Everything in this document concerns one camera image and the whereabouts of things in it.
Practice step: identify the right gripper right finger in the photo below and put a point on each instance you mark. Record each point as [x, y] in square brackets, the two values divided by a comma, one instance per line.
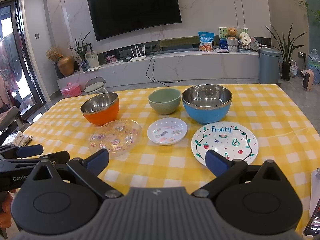
[227, 173]

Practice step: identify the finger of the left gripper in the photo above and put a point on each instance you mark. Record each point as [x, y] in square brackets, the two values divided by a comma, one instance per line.
[14, 152]
[61, 157]

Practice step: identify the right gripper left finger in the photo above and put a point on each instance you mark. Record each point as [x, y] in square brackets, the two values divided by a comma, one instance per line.
[86, 172]

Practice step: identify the white Fruity plate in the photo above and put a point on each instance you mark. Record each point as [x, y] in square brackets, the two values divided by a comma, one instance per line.
[229, 139]

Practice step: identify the clear glass plate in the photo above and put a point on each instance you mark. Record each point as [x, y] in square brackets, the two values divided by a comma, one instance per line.
[118, 137]

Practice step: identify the orange steel bowl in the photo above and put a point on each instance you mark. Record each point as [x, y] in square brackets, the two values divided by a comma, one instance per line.
[101, 109]

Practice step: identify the blue steel bowl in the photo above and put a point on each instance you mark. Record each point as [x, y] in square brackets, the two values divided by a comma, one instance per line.
[207, 103]

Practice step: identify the small white sticker plate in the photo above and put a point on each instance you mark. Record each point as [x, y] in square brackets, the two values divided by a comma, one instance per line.
[167, 131]

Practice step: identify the green ceramic bowl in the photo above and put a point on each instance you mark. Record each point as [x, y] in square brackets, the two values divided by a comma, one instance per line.
[165, 101]

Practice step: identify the left hand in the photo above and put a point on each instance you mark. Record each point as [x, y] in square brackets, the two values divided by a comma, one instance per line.
[5, 216]

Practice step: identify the white blue small box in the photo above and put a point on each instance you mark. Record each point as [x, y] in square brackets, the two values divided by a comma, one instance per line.
[17, 139]

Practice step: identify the pink storage box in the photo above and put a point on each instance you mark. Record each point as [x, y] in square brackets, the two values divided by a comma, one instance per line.
[71, 90]

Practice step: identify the yellow checkered tablecloth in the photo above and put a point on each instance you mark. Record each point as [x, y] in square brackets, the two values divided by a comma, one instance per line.
[284, 135]

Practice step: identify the small round stool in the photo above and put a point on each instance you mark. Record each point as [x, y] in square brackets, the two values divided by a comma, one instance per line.
[95, 86]

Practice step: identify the golden vase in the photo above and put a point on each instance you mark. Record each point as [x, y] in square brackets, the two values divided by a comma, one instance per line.
[66, 65]

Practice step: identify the white marble TV bench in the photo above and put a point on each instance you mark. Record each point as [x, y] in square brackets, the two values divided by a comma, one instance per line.
[179, 66]

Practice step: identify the dried yellow flowers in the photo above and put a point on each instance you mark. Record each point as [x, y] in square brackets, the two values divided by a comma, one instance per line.
[54, 54]

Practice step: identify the smartphone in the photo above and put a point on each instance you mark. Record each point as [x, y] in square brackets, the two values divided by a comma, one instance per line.
[313, 229]

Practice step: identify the blue glass vase plant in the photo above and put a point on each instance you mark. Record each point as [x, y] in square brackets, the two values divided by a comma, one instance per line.
[81, 49]

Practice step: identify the grey-blue trash bin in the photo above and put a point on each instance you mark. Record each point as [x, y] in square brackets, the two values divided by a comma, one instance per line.
[269, 66]

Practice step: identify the white wifi router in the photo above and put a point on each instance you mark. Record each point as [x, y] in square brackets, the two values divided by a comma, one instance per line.
[138, 53]

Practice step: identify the small space heater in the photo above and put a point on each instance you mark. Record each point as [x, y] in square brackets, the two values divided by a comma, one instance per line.
[308, 80]

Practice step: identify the blue snack bag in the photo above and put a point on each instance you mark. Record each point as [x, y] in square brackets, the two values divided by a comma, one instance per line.
[206, 41]

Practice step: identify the potted tall leaf plant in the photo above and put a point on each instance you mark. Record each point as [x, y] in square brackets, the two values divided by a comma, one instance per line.
[286, 46]

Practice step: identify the brown teddy bear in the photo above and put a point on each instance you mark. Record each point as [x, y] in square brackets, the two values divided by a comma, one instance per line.
[232, 34]

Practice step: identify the large water bottle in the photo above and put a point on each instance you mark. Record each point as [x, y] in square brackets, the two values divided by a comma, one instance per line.
[313, 63]

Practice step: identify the black wall television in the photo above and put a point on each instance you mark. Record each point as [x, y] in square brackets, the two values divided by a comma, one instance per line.
[114, 17]

